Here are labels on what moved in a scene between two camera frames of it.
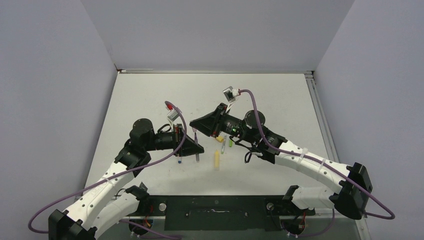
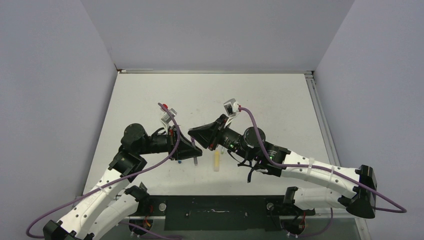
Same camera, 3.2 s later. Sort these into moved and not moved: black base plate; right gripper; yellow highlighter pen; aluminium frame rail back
Moved: right gripper
Not moved: yellow highlighter pen; aluminium frame rail back; black base plate
